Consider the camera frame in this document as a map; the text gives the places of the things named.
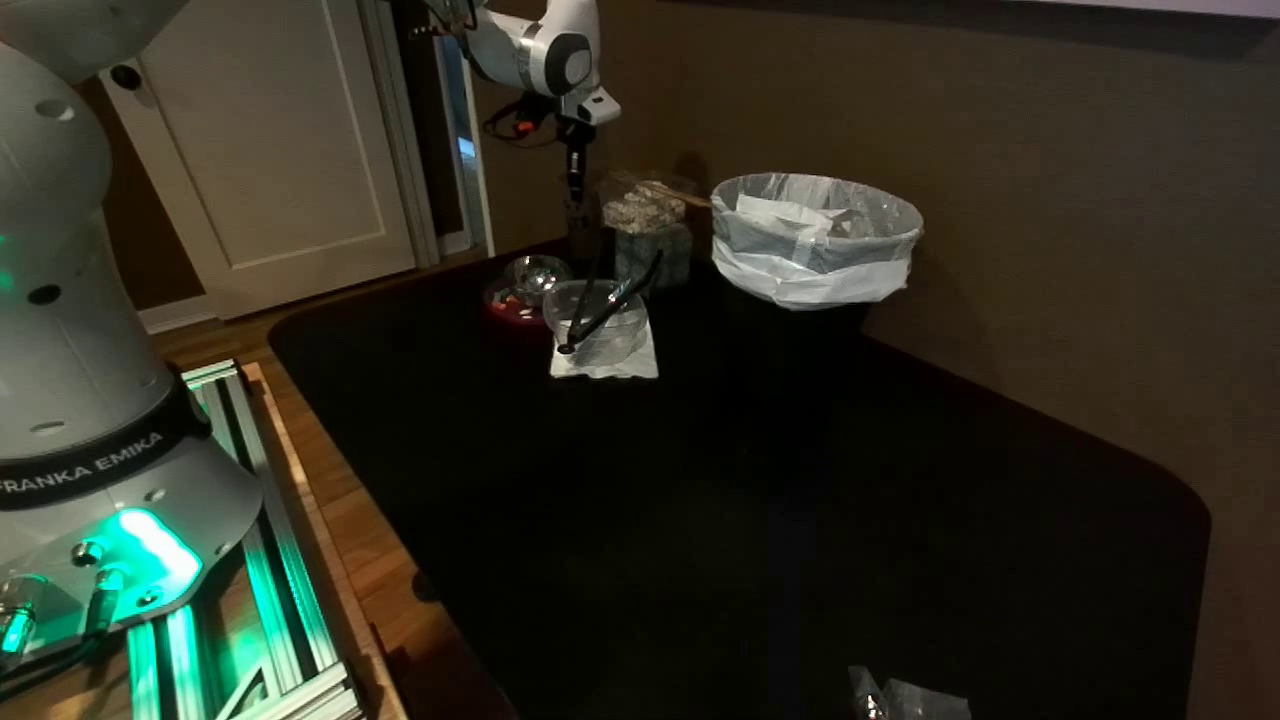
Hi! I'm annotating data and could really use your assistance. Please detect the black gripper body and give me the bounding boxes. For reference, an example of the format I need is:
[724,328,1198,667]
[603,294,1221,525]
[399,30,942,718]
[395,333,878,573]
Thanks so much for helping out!
[554,120,597,204]

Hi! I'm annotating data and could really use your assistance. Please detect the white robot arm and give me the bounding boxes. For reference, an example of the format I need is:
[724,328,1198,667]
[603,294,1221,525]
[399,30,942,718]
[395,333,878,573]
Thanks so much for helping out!
[0,0,264,671]

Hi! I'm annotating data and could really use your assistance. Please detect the clear popcorn container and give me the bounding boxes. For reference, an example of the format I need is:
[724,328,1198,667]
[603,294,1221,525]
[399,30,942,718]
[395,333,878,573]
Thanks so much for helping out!
[599,174,702,294]

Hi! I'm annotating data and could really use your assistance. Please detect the black tongs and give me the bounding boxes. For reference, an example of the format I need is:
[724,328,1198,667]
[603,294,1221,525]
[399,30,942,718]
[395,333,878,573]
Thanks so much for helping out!
[544,256,659,353]

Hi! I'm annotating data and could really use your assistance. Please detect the white paper napkin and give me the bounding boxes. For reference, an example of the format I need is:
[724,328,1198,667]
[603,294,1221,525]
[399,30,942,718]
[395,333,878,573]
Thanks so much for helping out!
[544,302,659,381]

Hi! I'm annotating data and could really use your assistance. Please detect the white lined trash bin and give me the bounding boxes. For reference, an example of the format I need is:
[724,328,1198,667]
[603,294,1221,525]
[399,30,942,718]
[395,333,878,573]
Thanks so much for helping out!
[710,174,924,313]

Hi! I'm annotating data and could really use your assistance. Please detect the white door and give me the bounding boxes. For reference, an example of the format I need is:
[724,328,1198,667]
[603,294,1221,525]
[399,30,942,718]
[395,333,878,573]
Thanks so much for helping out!
[104,0,423,321]

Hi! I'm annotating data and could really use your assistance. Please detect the small snack packet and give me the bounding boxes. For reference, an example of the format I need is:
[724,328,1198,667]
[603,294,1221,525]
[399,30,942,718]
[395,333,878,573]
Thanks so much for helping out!
[848,665,970,720]

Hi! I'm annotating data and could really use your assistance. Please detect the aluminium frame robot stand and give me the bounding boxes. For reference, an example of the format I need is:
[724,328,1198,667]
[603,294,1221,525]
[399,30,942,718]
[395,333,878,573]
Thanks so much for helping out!
[0,357,405,720]

